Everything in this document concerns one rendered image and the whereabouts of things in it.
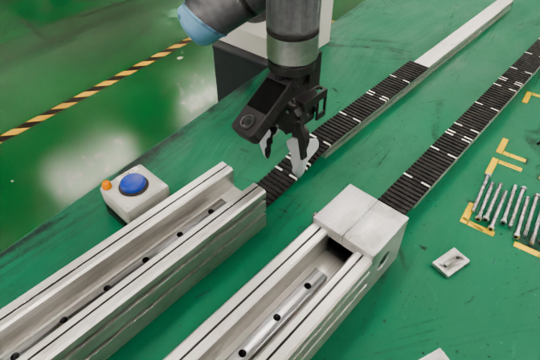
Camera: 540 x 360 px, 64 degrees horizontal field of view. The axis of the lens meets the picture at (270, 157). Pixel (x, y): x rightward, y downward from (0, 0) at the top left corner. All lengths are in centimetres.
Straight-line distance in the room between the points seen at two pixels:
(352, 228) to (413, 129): 40
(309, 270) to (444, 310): 20
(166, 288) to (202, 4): 41
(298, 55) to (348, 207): 23
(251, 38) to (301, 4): 60
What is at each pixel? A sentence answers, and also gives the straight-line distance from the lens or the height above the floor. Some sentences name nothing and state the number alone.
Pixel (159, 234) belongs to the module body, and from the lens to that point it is 66.
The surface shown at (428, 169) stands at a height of 81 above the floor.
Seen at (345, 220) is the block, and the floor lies 87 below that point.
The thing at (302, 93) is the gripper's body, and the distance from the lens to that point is 69.
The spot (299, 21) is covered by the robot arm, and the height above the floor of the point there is 110.
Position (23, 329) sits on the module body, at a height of 84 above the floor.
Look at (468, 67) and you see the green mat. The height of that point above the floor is 78.
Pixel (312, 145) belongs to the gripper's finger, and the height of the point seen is 87.
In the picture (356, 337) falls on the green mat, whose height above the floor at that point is 78.
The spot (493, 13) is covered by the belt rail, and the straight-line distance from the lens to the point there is 150.
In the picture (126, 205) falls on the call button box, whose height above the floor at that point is 84.
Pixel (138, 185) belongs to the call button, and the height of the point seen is 85.
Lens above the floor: 134
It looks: 42 degrees down
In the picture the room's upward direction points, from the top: straight up
